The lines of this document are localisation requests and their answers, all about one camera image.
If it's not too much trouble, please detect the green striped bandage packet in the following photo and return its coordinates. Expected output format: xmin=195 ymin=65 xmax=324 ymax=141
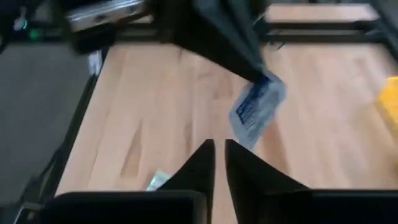
xmin=146 ymin=169 xmax=172 ymax=192

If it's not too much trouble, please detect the silver frame bracket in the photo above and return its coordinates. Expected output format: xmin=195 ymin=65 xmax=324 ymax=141
xmin=66 ymin=0 xmax=147 ymax=31

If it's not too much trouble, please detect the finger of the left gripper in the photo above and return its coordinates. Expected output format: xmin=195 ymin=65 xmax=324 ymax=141
xmin=198 ymin=0 xmax=272 ymax=77
xmin=150 ymin=0 xmax=265 ymax=83

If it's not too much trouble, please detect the white alcohol pad packet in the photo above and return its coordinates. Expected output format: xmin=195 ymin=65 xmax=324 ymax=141
xmin=228 ymin=70 xmax=287 ymax=149

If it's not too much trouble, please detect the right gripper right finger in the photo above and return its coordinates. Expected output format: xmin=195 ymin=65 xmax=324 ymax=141
xmin=224 ymin=139 xmax=398 ymax=224

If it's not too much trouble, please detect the yellow plastic basket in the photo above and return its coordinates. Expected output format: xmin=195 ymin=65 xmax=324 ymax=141
xmin=377 ymin=76 xmax=398 ymax=142

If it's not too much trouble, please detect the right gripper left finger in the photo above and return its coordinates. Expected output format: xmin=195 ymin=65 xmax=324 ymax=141
xmin=40 ymin=139 xmax=216 ymax=224

